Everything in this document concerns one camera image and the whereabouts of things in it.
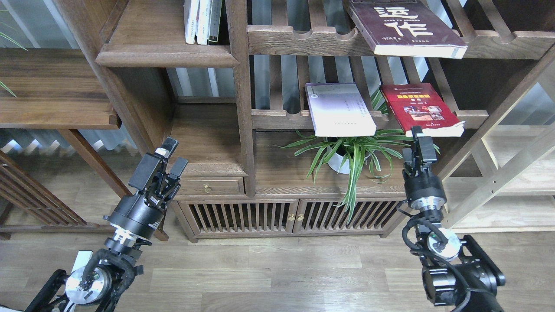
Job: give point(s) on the light wooden shelf unit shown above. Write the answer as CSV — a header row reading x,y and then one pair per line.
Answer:
x,y
515,189

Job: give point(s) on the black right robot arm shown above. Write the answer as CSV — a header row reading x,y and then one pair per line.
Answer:
x,y
456,271

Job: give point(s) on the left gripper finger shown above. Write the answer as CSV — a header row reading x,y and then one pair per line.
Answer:
x,y
178,168
150,173

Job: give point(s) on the white plant pot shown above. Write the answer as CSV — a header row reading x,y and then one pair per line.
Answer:
x,y
337,158

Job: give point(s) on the pale lilac paperback book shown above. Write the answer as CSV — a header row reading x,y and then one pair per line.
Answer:
x,y
338,110

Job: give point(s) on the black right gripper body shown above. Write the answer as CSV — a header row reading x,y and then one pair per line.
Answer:
x,y
424,190

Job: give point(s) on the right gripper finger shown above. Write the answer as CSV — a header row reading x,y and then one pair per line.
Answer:
x,y
408,157
424,149

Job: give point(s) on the white upright book left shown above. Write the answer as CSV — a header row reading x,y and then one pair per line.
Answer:
x,y
191,14

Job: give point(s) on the green spider plant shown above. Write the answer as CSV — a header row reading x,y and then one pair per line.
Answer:
x,y
384,142

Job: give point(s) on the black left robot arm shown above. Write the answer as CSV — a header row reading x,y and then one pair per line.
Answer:
x,y
112,270

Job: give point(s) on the dark wooden side table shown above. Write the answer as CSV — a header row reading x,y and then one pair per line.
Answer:
x,y
51,89

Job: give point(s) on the white upright book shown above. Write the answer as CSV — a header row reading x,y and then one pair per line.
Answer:
x,y
203,27
191,14

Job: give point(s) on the dark spine upright book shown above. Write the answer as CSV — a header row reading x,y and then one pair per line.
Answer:
x,y
215,21

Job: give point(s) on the white upright book middle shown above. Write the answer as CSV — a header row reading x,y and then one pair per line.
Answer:
x,y
203,27

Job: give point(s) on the red paperback book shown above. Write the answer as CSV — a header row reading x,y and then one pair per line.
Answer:
x,y
420,105

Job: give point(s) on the dark maroon Chinese book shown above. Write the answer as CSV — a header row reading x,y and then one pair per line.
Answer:
x,y
404,28

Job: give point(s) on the dark wooden bookshelf cabinet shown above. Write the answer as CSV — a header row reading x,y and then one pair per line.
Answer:
x,y
233,104

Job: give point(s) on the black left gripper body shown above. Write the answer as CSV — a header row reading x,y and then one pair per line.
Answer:
x,y
139,216

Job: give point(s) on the white flat bar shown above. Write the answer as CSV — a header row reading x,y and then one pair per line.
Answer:
x,y
81,260

